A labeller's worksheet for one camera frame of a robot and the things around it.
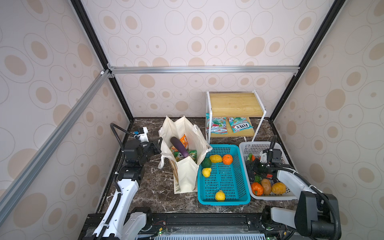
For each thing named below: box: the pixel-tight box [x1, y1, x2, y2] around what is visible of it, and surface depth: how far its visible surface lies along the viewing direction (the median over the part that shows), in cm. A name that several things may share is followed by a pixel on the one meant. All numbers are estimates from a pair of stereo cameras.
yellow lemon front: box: [215, 190, 226, 202], surface depth 80 cm
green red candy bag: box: [206, 113, 228, 135], surface depth 92 cm
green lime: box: [201, 157, 212, 168], surface depth 91 cm
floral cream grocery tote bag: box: [158, 115, 213, 194], surface depth 82 cm
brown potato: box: [261, 178, 272, 196], surface depth 81 cm
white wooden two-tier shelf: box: [206, 89, 267, 144], surface depth 83 cm
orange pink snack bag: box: [179, 134, 189, 150], surface depth 95 cm
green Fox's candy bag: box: [228, 117, 254, 133], surface depth 94 cm
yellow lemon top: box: [210, 154, 223, 163], surface depth 94 cm
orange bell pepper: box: [251, 182, 264, 197], surface depth 79 cm
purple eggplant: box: [170, 136, 189, 158], surface depth 90 cm
